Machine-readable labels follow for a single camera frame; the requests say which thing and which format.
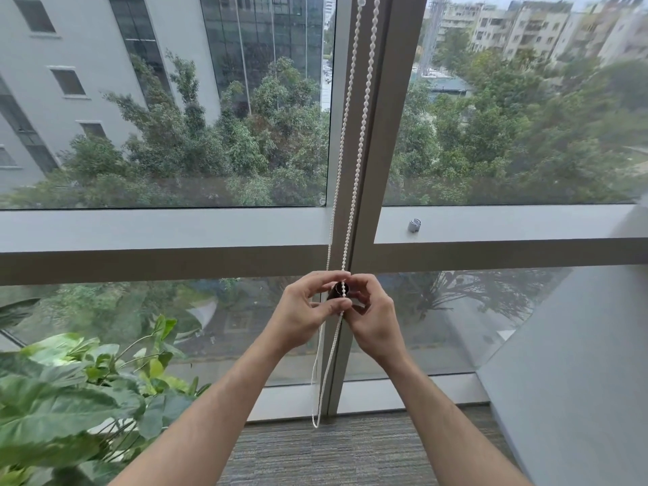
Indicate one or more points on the person's left hand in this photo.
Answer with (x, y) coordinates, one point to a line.
(296, 318)

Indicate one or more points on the person's right hand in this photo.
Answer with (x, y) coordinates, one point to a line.
(377, 328)

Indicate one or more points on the person's right thumb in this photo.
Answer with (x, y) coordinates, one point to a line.
(354, 307)

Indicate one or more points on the person's left thumb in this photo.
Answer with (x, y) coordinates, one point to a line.
(326, 309)

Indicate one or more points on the person's right forearm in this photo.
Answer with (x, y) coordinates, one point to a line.
(445, 425)

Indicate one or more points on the person's left forearm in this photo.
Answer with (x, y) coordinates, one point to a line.
(202, 425)

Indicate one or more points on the green trees outside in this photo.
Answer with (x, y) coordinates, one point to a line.
(506, 141)

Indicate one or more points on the dark glass building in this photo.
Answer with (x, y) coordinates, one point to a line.
(263, 40)

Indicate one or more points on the green leafy potted plant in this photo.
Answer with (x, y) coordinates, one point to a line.
(55, 399)

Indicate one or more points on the row of apartment buildings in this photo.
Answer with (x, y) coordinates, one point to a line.
(546, 27)

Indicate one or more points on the white concrete building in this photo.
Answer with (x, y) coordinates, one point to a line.
(76, 60)

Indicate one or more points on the grey aluminium window frame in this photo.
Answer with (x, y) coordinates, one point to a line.
(369, 146)

